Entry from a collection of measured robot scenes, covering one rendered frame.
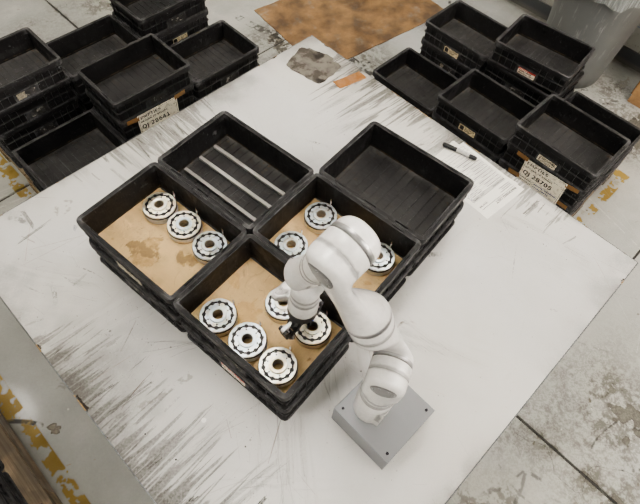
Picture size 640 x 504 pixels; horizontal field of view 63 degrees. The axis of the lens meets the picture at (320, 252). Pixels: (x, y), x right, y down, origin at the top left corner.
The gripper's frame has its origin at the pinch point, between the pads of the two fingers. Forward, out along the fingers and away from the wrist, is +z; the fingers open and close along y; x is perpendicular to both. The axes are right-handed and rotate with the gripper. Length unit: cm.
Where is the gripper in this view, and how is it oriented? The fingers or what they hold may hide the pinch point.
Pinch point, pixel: (299, 327)
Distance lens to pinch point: 142.5
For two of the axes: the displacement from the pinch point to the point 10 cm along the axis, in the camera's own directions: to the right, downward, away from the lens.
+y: 7.2, -5.6, 4.2
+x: -6.9, -6.5, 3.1
